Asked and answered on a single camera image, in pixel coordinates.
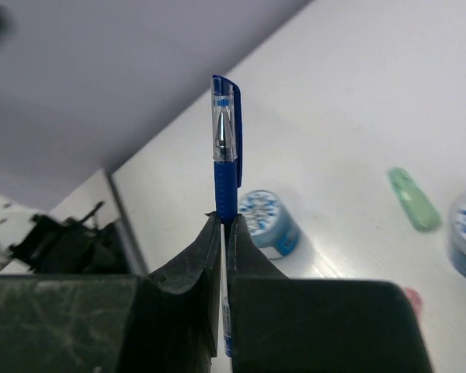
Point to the pink correction tape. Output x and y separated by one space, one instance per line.
415 301

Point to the blue jar near centre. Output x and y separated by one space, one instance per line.
270 225

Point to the blue pen cap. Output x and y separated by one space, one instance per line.
226 110

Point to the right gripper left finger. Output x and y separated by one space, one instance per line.
165 321

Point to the blue pen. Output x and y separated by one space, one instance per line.
226 199

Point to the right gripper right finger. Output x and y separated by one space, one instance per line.
280 324

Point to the green correction tape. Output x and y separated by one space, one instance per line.
418 208

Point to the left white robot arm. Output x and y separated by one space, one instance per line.
79 236

